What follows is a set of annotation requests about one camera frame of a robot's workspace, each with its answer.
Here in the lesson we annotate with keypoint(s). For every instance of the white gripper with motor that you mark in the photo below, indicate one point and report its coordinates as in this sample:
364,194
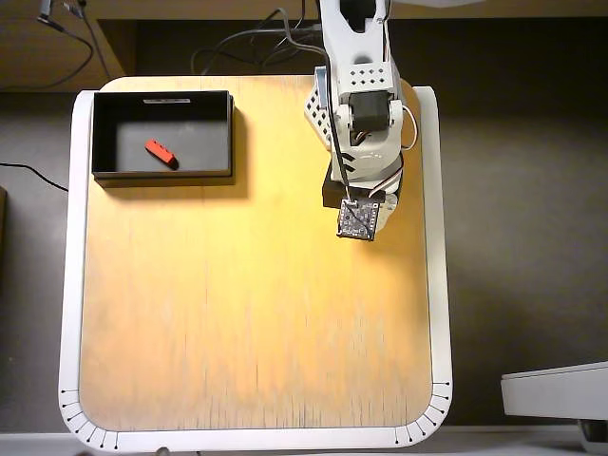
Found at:
390,203

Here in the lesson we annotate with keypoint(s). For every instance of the red lego block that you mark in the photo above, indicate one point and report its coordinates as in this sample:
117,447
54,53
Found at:
160,153

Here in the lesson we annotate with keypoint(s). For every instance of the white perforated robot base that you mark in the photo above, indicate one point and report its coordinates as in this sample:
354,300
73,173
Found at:
314,114

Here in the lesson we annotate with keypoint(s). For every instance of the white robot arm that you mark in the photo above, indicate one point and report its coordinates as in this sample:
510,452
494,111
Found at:
356,47

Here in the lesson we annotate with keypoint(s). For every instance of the black open bin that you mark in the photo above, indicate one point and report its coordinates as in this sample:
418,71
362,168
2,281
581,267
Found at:
107,142

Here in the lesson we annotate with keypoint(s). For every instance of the white label strip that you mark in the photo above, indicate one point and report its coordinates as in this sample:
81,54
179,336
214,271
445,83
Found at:
166,100

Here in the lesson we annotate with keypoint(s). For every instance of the white table rim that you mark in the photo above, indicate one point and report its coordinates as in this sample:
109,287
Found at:
76,285

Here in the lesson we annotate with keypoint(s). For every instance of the brown wooden shelf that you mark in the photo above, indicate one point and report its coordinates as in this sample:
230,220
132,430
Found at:
119,9

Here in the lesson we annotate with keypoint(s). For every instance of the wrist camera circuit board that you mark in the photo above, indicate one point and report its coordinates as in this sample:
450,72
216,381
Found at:
358,221

